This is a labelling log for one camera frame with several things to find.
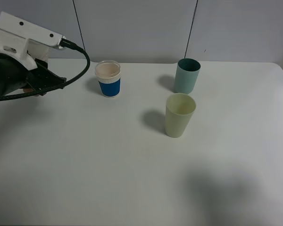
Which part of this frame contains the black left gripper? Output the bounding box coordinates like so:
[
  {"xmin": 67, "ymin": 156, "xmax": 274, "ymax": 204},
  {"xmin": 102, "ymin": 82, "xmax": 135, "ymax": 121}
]
[{"xmin": 0, "ymin": 53, "xmax": 67, "ymax": 97}]

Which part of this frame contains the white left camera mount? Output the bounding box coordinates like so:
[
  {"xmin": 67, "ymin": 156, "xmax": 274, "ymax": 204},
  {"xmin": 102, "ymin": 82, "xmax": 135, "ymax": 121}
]
[{"xmin": 0, "ymin": 12, "xmax": 64, "ymax": 71}]

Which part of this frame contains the teal plastic cup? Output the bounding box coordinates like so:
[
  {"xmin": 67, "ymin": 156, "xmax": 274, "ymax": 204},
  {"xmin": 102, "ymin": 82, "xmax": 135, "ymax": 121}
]
[{"xmin": 174, "ymin": 58, "xmax": 201, "ymax": 94}]

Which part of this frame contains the pale green plastic cup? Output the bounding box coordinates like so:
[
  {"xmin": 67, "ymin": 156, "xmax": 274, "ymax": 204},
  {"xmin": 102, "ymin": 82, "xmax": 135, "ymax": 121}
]
[{"xmin": 165, "ymin": 93, "xmax": 196, "ymax": 138}]

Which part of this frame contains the blue sleeved paper cup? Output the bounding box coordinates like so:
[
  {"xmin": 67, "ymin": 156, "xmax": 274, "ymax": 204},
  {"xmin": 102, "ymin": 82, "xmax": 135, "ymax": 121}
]
[{"xmin": 95, "ymin": 60, "xmax": 121, "ymax": 97}]

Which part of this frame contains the clear plastic drink bottle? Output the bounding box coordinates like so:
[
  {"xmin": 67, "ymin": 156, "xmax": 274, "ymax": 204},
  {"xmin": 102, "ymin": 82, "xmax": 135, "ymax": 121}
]
[{"xmin": 23, "ymin": 88, "xmax": 35, "ymax": 93}]

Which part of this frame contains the black braided left cable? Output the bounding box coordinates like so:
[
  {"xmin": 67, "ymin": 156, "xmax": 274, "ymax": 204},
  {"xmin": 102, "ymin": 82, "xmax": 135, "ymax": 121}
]
[{"xmin": 0, "ymin": 38, "xmax": 91, "ymax": 103}]

